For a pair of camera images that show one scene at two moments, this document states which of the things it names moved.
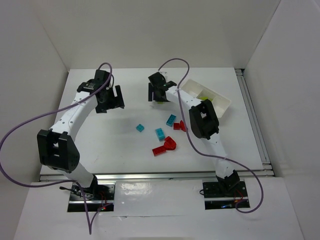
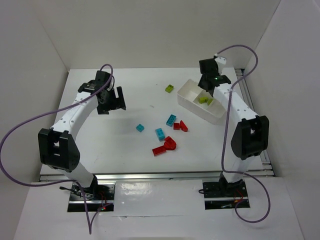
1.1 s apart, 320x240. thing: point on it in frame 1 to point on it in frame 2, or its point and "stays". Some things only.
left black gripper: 110,104 stays
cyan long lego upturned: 171,120 stays
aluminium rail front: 152,176 stays
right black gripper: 158,92 to 207,86
